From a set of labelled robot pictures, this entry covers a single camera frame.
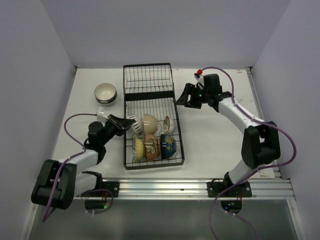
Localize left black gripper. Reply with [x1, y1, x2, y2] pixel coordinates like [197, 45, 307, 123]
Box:
[99, 114, 135, 146]

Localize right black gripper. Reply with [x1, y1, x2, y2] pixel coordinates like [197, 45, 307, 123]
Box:
[175, 82, 211, 109]

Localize white bowl blue stripes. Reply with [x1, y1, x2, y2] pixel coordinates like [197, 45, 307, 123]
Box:
[126, 114, 143, 135]

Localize yellow green patterned bowl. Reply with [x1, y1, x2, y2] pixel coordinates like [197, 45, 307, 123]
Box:
[134, 137, 146, 162]

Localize teal white dotted bowl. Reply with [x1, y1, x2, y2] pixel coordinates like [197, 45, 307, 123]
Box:
[94, 83, 118, 101]

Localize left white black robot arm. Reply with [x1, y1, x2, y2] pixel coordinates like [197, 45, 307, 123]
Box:
[31, 114, 135, 210]

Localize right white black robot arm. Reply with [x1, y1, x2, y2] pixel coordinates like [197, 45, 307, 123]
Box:
[177, 72, 281, 197]

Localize beige plain bowl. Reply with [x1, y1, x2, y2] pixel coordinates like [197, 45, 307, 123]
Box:
[143, 114, 158, 135]

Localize pink floral bowl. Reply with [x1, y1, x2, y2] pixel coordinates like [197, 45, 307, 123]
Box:
[144, 133, 161, 162]

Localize white scalloped patterned bowl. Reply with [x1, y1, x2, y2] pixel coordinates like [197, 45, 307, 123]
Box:
[162, 116, 176, 135]

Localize dark blue floral bowl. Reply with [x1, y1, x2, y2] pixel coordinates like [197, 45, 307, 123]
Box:
[160, 134, 177, 160]

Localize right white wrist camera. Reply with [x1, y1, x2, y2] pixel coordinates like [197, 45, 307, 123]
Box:
[194, 69, 205, 89]

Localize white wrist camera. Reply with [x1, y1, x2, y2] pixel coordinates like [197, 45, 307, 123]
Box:
[96, 106, 107, 124]
[194, 69, 205, 89]

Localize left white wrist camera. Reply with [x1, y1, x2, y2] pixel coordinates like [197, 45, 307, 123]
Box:
[96, 106, 107, 124]

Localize black wire dish rack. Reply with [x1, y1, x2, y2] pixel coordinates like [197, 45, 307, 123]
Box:
[123, 63, 185, 170]

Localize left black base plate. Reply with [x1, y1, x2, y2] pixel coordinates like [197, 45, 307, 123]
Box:
[101, 181, 120, 198]

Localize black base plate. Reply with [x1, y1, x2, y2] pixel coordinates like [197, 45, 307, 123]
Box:
[101, 181, 120, 198]
[206, 178, 253, 198]

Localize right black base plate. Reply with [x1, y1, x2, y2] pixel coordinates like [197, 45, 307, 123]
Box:
[206, 178, 253, 198]

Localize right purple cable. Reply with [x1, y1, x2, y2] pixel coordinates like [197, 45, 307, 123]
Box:
[208, 66, 298, 240]

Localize aluminium mounting rail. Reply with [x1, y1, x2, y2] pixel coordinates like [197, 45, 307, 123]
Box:
[74, 178, 295, 200]

